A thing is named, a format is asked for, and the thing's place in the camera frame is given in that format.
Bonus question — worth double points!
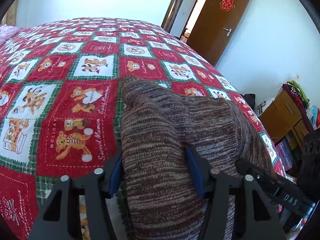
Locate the black bag on floor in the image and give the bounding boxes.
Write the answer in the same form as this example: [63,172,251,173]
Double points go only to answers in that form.
[242,93,255,110]

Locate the brown wooden door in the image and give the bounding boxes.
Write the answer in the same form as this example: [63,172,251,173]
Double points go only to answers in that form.
[187,0,250,66]

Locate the green folded clothes pile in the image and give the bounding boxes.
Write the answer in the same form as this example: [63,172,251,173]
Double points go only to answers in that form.
[286,80,310,109]

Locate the yellow curtain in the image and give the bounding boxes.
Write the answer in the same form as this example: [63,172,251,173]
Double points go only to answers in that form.
[1,0,18,26]

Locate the brown knitted sweater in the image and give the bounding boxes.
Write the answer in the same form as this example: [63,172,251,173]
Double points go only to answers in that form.
[120,75,273,239]

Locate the red double happiness decal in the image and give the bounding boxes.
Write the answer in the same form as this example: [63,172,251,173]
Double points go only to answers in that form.
[219,0,235,11]

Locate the red patchwork bedspread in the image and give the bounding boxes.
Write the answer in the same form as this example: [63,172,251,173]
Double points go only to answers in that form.
[1,18,285,239]

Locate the wooden desk cabinet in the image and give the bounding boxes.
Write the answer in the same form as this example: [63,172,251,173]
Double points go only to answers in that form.
[259,89,313,148]

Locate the purple box under desk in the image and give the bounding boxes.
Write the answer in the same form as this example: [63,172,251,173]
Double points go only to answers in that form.
[276,138,295,171]

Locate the silver door handle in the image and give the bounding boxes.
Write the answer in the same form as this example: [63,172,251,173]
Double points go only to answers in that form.
[223,28,232,36]

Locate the pink pillow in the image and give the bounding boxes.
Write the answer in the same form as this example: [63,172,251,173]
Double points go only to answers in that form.
[0,24,19,46]

